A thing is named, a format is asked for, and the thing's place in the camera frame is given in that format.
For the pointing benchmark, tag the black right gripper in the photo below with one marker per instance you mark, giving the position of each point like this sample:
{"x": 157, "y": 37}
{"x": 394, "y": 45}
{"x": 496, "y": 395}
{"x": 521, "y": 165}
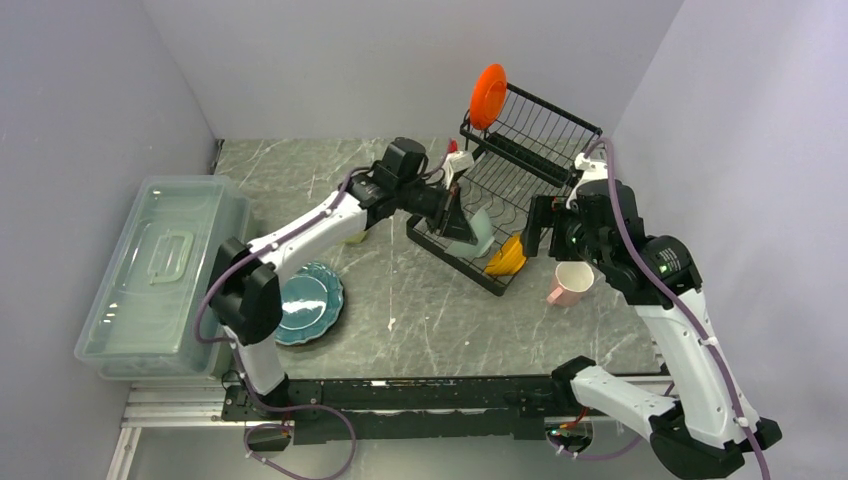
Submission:
{"x": 541, "y": 215}

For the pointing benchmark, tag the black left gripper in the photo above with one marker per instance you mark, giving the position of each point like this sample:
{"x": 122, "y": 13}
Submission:
{"x": 456, "y": 225}

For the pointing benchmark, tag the light green ceramic bowl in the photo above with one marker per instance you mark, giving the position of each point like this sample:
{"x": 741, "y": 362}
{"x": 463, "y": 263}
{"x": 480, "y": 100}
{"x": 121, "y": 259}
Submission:
{"x": 483, "y": 231}

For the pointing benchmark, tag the yellow ribbed bowl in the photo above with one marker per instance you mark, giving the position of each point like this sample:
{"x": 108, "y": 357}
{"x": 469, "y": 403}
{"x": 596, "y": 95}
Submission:
{"x": 508, "y": 260}

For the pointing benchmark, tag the black wire dish rack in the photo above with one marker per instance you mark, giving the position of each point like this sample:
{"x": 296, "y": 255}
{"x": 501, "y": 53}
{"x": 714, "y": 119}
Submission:
{"x": 529, "y": 150}

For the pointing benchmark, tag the pink mug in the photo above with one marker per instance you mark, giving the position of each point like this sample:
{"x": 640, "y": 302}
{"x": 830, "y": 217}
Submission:
{"x": 570, "y": 282}

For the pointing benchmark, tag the pale yellow mug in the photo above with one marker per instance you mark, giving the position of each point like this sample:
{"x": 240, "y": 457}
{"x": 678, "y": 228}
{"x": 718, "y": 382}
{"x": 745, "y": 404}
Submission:
{"x": 356, "y": 238}

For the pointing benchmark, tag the orange plate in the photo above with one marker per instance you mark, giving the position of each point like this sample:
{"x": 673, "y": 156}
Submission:
{"x": 488, "y": 97}

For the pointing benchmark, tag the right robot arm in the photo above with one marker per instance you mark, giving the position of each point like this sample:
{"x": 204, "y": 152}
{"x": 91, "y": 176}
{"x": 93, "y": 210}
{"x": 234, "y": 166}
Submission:
{"x": 705, "y": 430}

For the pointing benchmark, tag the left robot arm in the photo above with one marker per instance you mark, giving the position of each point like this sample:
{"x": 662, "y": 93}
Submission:
{"x": 246, "y": 280}

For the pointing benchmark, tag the teal scalloped plate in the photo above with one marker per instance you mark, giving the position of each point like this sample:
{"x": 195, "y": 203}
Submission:
{"x": 312, "y": 302}

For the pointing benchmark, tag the clear plastic storage box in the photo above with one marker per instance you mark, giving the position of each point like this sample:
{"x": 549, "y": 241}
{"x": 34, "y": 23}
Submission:
{"x": 142, "y": 324}

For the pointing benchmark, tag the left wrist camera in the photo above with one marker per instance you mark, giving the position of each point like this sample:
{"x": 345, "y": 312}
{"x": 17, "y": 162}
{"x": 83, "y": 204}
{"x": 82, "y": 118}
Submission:
{"x": 455, "y": 163}

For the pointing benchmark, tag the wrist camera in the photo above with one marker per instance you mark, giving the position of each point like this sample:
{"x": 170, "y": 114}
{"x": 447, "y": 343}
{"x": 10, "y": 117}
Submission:
{"x": 455, "y": 163}
{"x": 587, "y": 169}

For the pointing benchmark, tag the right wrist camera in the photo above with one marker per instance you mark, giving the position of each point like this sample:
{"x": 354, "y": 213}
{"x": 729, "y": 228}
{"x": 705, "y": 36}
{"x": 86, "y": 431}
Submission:
{"x": 587, "y": 169}

